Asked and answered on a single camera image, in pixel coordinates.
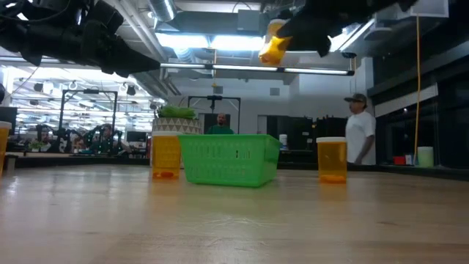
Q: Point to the green plastic basket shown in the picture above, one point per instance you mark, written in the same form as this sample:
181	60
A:
227	161

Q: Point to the red box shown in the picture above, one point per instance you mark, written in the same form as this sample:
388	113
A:
399	160

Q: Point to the white cup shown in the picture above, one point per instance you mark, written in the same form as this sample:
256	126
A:
283	141

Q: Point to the succulent in white patterned pot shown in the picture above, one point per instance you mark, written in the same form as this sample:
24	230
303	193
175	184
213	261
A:
176	124

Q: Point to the black security camera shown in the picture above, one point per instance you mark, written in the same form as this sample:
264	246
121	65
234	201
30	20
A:
349	55

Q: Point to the orange pill bottle white cap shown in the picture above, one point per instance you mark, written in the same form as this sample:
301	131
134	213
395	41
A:
273	51
3	146
331	161
165	157

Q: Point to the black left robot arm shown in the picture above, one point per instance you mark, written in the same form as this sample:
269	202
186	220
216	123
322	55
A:
44	40

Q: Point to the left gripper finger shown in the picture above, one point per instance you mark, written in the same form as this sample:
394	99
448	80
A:
135	55
132	69

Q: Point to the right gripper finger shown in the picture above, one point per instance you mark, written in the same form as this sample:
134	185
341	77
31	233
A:
300	12
311	33

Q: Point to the black gantry frame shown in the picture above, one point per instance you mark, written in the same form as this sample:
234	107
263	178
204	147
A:
91	91
214	98

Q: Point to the silver ventilation duct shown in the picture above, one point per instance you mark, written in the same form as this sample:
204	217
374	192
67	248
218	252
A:
163	9

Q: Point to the long linear ceiling lamp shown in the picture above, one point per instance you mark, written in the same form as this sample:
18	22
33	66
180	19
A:
242	67

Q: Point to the black aluminium table frame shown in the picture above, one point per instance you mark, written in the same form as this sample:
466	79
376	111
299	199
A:
73	162

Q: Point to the black monitor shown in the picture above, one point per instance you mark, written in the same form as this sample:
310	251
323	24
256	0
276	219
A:
8	119

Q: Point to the pale green container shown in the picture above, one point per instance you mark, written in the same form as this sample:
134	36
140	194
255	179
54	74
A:
425	157

